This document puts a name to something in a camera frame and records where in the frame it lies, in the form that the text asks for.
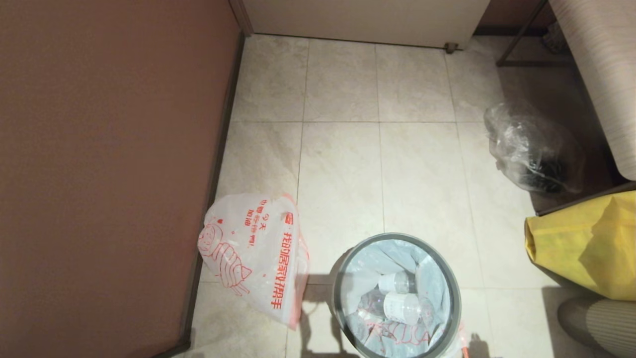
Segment grey round trash bin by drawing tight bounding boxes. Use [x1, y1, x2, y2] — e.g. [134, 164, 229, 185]
[329, 246, 361, 358]

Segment dark metal furniture frame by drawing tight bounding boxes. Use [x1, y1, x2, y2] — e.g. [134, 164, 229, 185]
[496, 0, 572, 67]

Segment white red-printed plastic bag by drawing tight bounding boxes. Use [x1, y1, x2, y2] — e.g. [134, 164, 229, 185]
[343, 240, 470, 358]
[197, 193, 310, 330]

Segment small woven basket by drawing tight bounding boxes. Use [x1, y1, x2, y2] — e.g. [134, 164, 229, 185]
[543, 22, 567, 53]

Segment grey trash can ring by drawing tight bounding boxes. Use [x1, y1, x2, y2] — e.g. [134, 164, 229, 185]
[332, 233, 462, 358]

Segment yellow fabric bag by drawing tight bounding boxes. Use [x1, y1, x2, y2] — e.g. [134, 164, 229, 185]
[525, 190, 636, 301]

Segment white door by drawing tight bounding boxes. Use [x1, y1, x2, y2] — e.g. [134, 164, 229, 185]
[242, 0, 491, 49]

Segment clear bag with dark contents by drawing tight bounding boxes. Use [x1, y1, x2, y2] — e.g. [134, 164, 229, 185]
[484, 102, 584, 194]

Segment large clear labelled plastic bottle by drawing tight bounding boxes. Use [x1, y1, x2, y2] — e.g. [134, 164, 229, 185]
[383, 292, 423, 325]

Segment small clear plastic bottle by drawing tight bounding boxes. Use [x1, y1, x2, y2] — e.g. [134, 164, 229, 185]
[378, 271, 415, 294]

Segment grey ribbed round object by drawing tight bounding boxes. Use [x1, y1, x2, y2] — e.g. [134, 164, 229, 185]
[556, 297, 636, 358]

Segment dark furniture frame bar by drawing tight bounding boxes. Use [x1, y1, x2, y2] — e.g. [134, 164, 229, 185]
[537, 181, 636, 217]

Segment beige striped upholstered seat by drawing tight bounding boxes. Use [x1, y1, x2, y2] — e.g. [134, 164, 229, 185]
[549, 0, 636, 180]

